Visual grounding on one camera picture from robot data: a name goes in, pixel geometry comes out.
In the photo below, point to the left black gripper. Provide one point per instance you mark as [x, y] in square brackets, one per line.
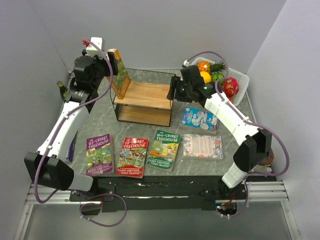
[113, 62]

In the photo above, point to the pink floral book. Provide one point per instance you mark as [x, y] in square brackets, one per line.
[202, 147]

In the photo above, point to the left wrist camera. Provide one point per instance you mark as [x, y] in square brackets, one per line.
[92, 50]

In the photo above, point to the green glass bottle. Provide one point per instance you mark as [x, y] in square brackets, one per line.
[63, 90]

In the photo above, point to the brown round object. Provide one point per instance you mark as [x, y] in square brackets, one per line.
[269, 159]

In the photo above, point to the aluminium rail frame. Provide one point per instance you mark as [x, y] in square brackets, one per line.
[265, 215]

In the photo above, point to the red lychee cluster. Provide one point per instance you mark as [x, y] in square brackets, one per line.
[231, 99]

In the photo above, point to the red 13-Storey Treehouse book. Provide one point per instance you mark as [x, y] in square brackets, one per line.
[131, 162]

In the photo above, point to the small pineapple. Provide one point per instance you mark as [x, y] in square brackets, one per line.
[209, 67]

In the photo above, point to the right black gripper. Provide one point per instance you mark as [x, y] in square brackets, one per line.
[176, 82]

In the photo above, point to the blue cartoon book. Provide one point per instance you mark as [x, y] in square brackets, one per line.
[200, 120]

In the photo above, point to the purple 117-Storey Treehouse book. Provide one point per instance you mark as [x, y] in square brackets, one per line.
[100, 156]

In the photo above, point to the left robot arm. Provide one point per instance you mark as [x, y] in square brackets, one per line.
[46, 166]

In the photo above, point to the orange Treehouse book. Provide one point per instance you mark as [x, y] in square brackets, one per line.
[121, 81]

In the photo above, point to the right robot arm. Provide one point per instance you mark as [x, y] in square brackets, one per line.
[254, 143]

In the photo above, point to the wood and wire shelf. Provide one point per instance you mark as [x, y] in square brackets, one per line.
[145, 101]

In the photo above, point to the dark blue book at left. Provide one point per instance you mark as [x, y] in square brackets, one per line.
[71, 149]

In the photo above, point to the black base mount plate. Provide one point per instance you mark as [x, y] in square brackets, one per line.
[159, 193]

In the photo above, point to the green 104-Storey Treehouse book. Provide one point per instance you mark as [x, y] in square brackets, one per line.
[163, 152]

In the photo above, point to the green apple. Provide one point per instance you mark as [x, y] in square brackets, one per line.
[217, 76]

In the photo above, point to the white plastic fruit basket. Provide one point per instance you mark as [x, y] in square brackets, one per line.
[242, 79]

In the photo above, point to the orange mango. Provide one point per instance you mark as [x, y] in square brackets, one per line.
[206, 76]

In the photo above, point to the pink dragon fruit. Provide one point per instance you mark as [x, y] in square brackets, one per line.
[230, 87]

